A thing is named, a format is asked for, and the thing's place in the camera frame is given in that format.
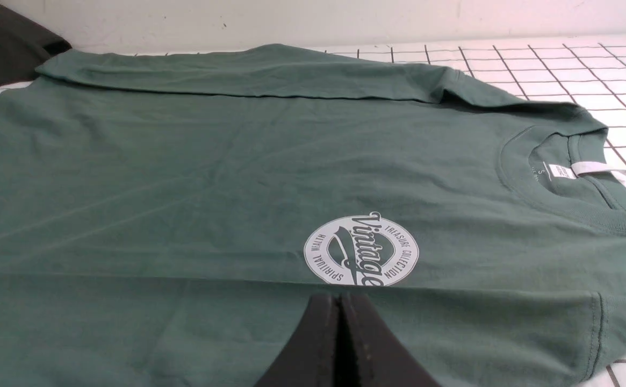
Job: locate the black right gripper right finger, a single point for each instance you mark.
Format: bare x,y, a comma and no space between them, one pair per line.
370,354

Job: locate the green long-sleeve top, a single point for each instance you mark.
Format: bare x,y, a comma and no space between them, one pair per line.
184,188

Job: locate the dark olive garment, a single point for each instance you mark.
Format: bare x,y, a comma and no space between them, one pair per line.
25,45

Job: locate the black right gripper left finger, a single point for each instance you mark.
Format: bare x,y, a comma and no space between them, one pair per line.
308,358

